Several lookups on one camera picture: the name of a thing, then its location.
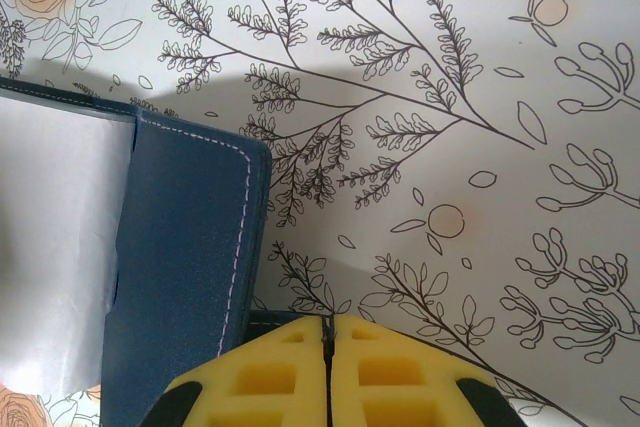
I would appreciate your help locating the floral patterned table cover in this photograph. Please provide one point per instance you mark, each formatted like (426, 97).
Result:
(425, 147)

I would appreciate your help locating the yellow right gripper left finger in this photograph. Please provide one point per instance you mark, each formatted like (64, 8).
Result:
(310, 372)

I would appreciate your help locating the navy blue leather card holder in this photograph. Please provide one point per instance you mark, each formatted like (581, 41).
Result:
(185, 247)

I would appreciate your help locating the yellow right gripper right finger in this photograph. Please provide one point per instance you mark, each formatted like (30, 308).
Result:
(440, 377)

